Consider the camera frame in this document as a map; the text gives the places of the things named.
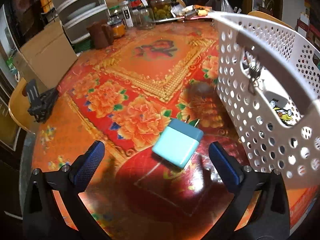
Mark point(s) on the light blue charger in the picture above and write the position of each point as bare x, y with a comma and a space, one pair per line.
178, 142

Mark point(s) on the wooden chair right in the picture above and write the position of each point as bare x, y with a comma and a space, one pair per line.
266, 16

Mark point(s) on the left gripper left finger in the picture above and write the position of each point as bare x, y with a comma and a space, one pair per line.
52, 206

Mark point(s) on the orange lidded jar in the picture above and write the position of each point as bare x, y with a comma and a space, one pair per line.
118, 28

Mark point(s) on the brown ceramic jar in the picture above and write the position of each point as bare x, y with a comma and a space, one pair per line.
101, 34

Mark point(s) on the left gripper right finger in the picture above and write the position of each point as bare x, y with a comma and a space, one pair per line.
270, 218

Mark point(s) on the white drawer storage tower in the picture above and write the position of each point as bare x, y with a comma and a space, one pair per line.
77, 15

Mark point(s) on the red lid pickle jar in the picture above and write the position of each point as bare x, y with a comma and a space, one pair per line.
161, 9

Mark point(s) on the clear glass jar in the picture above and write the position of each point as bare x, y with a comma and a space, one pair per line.
146, 18

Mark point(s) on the white perforated plastic basket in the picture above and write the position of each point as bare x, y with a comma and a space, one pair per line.
260, 61

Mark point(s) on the wooden chair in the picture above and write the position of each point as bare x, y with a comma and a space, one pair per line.
18, 108
266, 16

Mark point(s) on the cardboard box on table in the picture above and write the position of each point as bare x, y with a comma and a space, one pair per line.
46, 57

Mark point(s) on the black phone holder clamp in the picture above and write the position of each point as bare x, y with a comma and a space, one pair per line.
41, 105

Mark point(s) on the wooden chair left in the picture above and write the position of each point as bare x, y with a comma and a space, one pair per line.
18, 108

